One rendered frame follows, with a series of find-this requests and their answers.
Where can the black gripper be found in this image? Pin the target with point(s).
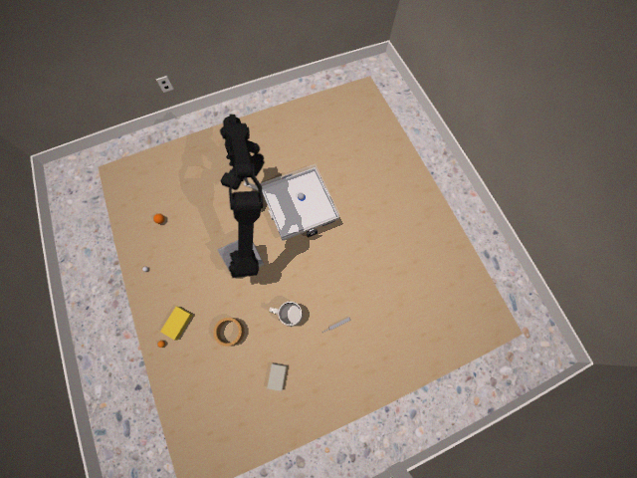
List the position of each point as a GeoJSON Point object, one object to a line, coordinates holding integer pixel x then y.
{"type": "Point", "coordinates": [228, 178]}

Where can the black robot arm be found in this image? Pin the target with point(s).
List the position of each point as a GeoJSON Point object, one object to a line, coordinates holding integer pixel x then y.
{"type": "Point", "coordinates": [247, 204]}

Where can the yellow rectangular block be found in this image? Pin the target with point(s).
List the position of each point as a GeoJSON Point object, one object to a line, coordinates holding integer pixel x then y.
{"type": "Point", "coordinates": [176, 323]}

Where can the white mug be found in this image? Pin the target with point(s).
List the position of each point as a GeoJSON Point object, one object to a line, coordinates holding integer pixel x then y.
{"type": "Point", "coordinates": [289, 314]}

